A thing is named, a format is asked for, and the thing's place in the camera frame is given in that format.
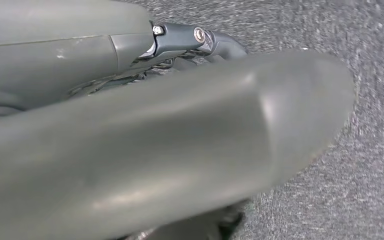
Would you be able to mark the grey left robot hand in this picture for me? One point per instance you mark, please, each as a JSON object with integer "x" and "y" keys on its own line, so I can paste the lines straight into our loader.
{"x": 145, "y": 149}

